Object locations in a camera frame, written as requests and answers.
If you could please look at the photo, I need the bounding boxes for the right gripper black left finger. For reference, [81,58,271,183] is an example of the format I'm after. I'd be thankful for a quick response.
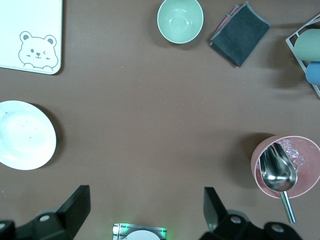
[0,184,91,240]

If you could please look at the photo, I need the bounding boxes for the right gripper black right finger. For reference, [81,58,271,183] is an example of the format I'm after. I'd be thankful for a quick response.
[199,186,301,240]

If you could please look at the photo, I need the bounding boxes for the white round plate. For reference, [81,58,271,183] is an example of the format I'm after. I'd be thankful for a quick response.
[0,100,57,171]

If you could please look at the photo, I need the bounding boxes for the metal scoop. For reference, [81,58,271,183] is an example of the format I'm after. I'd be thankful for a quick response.
[258,142,298,224]

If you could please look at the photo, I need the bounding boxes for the clear ice cubes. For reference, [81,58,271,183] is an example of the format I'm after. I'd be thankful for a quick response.
[277,138,307,173]

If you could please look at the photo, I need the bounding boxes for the pink bowl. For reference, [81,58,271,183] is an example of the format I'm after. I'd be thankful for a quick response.
[250,134,320,200]

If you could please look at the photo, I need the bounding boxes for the blue cup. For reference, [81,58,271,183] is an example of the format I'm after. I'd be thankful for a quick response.
[305,61,320,86]

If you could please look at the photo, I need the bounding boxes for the dark grey folded cloth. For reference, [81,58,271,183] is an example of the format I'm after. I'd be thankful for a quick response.
[209,1,271,68]

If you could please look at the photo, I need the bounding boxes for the sage green cup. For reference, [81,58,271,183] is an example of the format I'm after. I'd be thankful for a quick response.
[293,28,320,62]

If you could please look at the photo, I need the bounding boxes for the light green bowl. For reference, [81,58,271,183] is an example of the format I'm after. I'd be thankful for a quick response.
[156,0,204,45]

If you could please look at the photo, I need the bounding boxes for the cream bear print tray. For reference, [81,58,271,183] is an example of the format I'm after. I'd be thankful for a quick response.
[0,0,63,75]

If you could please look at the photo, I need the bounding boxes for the white wire cup rack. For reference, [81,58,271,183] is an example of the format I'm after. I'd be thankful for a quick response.
[285,12,320,99]

